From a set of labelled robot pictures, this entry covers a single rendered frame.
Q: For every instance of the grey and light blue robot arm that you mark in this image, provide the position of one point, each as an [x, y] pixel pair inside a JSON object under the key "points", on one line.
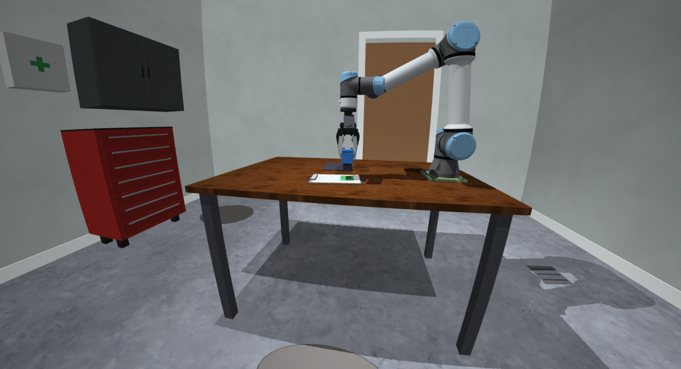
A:
{"points": [[455, 141]]}

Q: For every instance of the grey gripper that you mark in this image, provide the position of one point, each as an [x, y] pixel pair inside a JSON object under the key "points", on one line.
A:
{"points": [[340, 133]]}

